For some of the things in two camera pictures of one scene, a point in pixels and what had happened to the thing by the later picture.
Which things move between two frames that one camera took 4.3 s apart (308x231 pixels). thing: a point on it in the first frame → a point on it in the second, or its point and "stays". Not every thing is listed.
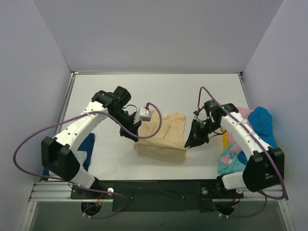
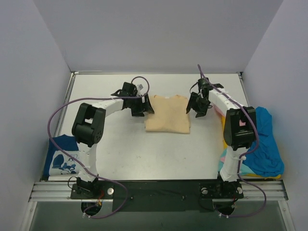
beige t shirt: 168,146 → 170,116
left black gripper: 130,126 → 140,106
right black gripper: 200,130 → 198,102
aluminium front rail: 58,192 stays
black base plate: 142,196 stays
